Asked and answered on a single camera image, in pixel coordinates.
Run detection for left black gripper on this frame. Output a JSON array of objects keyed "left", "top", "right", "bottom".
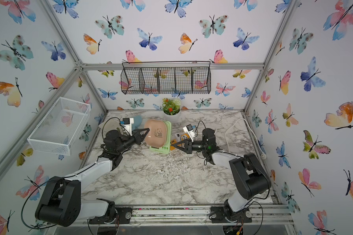
[{"left": 116, "top": 128, "right": 149, "bottom": 155}]

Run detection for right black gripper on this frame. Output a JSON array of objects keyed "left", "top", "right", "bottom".
[{"left": 174, "top": 138, "right": 208, "bottom": 156}]

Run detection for white charger adapter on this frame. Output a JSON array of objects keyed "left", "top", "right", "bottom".
[{"left": 175, "top": 133, "right": 189, "bottom": 141}]

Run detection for green electronic scale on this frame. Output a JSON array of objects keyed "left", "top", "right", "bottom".
[{"left": 149, "top": 121, "right": 172, "bottom": 155}]

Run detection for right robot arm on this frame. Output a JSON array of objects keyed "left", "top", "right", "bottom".
[{"left": 172, "top": 128, "right": 271, "bottom": 222}]

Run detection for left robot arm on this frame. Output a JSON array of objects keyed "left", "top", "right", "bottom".
[{"left": 35, "top": 128, "right": 150, "bottom": 227}]

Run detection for pink square plate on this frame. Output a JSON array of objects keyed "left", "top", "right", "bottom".
[{"left": 144, "top": 119, "right": 167, "bottom": 148}]

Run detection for light blue dustpan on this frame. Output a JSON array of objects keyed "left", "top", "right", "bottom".
[{"left": 132, "top": 115, "right": 142, "bottom": 129}]

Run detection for beige cloth green stripes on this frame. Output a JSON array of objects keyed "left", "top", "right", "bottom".
[{"left": 99, "top": 118, "right": 123, "bottom": 137}]

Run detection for potted plant white pot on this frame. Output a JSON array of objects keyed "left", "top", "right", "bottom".
[{"left": 161, "top": 98, "right": 181, "bottom": 123}]

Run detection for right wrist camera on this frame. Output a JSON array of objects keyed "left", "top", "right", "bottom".
[{"left": 183, "top": 124, "right": 196, "bottom": 141}]

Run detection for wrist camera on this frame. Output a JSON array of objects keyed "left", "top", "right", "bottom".
[
  {"left": 183, "top": 124, "right": 196, "bottom": 141},
  {"left": 120, "top": 118, "right": 134, "bottom": 136}
]

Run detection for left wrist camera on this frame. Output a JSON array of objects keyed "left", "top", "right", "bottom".
[{"left": 120, "top": 118, "right": 134, "bottom": 136}]

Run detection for black wire wall basket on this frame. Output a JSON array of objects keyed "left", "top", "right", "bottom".
[{"left": 120, "top": 61, "right": 211, "bottom": 95}]

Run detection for white power strip cord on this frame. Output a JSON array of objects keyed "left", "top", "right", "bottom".
[{"left": 223, "top": 117, "right": 267, "bottom": 160}]

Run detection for white mesh wall basket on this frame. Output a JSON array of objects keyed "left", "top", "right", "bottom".
[{"left": 27, "top": 97, "right": 91, "bottom": 156}]

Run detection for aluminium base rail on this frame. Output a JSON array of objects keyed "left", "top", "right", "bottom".
[{"left": 46, "top": 205, "right": 295, "bottom": 227}]

